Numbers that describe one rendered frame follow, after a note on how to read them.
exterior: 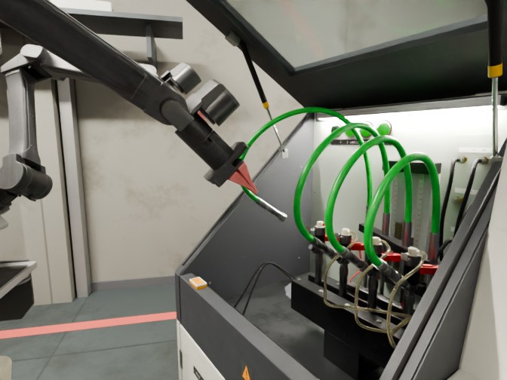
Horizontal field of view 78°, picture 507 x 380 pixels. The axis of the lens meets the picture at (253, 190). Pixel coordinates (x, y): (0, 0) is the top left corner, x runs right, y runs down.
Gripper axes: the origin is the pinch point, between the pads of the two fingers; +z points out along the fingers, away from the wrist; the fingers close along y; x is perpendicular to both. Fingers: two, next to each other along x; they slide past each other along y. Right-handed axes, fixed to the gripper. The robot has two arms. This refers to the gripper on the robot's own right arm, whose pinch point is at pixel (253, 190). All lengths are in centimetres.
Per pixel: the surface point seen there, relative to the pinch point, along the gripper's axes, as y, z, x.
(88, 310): -137, 38, 203
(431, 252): 14.8, 32.3, -15.4
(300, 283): -7.7, 29.4, 7.0
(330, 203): 6.4, 7.6, -13.9
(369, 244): 4.3, 13.3, -21.6
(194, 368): -46, 30, 20
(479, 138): 45, 30, -9
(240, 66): 99, -9, 223
